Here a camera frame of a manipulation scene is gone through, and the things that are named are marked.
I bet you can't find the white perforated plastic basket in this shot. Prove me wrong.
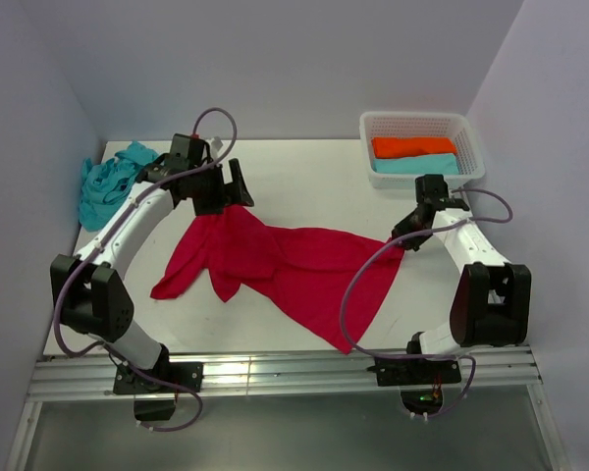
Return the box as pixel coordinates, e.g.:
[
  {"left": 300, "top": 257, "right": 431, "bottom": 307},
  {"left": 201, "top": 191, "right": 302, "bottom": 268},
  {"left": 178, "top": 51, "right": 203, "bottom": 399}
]
[{"left": 359, "top": 112, "right": 485, "bottom": 189}]

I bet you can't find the aluminium mounting rail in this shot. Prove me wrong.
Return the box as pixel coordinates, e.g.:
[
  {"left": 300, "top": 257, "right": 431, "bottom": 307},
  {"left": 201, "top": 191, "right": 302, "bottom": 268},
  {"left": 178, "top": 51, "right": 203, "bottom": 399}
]
[{"left": 26, "top": 346, "right": 542, "bottom": 402}]

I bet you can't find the rolled teal t shirt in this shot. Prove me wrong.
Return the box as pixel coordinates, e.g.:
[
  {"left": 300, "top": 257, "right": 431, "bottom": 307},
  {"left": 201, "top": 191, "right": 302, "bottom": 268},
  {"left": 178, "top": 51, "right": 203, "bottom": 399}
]
[{"left": 373, "top": 153, "right": 460, "bottom": 176}]

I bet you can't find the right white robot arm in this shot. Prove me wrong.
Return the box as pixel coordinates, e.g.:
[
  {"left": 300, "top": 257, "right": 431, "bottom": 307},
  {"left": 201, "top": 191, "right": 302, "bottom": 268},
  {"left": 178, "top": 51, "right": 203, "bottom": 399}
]
[{"left": 392, "top": 175, "right": 532, "bottom": 383}]

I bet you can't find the rolled orange t shirt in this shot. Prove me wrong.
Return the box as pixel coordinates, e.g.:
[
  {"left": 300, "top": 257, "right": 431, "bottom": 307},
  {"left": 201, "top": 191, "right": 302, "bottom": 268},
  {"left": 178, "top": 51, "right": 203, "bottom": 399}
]
[{"left": 371, "top": 136, "right": 456, "bottom": 159}]

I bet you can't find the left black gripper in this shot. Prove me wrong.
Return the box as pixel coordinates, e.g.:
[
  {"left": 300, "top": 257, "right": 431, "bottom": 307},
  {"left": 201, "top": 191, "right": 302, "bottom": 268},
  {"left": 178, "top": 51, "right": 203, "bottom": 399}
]
[{"left": 188, "top": 159, "right": 252, "bottom": 216}]

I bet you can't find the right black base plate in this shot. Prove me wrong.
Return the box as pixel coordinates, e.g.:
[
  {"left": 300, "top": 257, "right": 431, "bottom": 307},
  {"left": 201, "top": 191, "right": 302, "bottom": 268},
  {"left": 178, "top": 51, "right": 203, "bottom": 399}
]
[{"left": 366, "top": 357, "right": 461, "bottom": 387}]

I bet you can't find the crumpled teal t shirt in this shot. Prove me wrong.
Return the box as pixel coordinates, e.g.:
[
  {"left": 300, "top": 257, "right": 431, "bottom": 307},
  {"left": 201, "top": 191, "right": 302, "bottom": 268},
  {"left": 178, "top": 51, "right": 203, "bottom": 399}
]
[{"left": 79, "top": 141, "right": 158, "bottom": 232}]

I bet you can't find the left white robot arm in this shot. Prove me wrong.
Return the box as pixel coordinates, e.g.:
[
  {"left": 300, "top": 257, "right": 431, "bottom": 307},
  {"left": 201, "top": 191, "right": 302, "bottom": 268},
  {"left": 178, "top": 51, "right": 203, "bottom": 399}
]
[{"left": 50, "top": 133, "right": 254, "bottom": 392}]

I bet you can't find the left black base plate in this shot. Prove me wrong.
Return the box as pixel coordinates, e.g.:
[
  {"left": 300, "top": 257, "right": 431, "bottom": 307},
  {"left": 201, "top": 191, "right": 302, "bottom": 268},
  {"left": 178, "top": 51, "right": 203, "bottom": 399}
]
[{"left": 112, "top": 362, "right": 204, "bottom": 395}]

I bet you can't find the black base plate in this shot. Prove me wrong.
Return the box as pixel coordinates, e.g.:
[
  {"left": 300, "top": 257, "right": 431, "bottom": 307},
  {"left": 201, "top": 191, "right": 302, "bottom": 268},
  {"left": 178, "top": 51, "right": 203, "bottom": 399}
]
[
  {"left": 366, "top": 357, "right": 461, "bottom": 387},
  {"left": 112, "top": 362, "right": 204, "bottom": 395}
]

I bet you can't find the crimson red t shirt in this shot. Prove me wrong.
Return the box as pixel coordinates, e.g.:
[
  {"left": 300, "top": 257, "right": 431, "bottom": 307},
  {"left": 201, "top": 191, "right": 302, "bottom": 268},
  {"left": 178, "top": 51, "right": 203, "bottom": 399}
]
[{"left": 150, "top": 206, "right": 404, "bottom": 354}]

